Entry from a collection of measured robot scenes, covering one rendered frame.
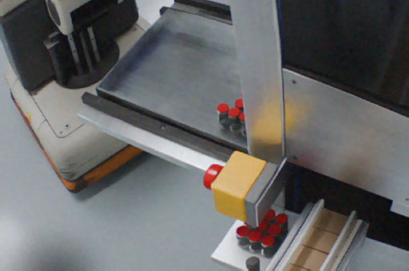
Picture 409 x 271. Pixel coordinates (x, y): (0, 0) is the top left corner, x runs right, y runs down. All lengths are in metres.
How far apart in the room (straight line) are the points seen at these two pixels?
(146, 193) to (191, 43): 0.96
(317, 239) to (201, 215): 1.18
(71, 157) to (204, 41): 0.86
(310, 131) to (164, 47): 0.54
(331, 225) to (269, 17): 0.37
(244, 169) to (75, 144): 1.18
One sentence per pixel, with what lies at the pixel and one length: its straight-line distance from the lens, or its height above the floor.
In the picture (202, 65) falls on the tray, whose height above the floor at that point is 0.88.
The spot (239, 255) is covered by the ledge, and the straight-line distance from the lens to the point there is 0.98.
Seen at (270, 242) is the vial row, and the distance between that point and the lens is 0.93.
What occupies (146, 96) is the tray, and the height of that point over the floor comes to 0.88.
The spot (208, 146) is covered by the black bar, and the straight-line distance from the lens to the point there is 1.08.
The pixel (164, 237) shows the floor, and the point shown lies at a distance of 2.04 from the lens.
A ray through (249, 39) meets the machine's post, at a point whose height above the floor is 1.24.
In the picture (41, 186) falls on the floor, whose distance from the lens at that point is 2.30.
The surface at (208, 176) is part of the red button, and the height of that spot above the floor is 1.01.
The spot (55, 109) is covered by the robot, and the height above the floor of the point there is 0.28.
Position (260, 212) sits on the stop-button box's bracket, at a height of 1.00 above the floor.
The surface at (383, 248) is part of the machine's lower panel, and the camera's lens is 1.00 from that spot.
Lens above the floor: 1.74
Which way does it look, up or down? 49 degrees down
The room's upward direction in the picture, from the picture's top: 11 degrees counter-clockwise
